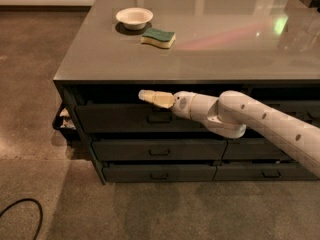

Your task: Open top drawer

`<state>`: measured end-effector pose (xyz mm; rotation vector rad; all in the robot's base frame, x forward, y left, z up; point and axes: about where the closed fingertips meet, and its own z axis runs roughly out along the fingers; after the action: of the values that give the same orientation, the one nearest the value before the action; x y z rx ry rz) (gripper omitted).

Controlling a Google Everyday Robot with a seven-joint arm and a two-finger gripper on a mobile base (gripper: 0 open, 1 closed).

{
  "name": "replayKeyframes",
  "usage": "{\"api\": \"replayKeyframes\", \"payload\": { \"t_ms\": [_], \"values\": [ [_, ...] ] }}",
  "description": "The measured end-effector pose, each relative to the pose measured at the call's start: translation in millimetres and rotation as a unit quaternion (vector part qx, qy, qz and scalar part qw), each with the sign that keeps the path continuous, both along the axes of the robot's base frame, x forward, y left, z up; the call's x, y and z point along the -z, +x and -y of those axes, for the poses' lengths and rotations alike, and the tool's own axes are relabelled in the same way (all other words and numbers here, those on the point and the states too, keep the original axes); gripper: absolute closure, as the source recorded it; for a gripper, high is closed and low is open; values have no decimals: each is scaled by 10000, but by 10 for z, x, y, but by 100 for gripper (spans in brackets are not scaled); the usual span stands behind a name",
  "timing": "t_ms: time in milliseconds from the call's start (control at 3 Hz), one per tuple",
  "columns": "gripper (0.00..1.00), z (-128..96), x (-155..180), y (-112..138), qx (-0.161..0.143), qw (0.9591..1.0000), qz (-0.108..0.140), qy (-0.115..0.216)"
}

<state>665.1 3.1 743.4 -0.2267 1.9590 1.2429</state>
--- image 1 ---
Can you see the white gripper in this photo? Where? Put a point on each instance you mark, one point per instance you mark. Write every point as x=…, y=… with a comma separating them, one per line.
x=183, y=104

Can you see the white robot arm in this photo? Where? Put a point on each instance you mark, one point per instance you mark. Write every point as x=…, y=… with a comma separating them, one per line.
x=231, y=113

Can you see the green and yellow sponge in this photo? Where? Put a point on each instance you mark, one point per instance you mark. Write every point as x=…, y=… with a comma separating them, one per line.
x=158, y=38

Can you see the white paper bowl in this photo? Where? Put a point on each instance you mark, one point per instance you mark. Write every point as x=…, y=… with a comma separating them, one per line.
x=134, y=18

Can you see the black bin with trash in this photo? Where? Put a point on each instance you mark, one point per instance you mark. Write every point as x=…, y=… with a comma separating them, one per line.
x=64, y=125

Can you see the grey drawer cabinet frame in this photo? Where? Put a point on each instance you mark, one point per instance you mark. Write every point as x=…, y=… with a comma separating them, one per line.
x=267, y=49

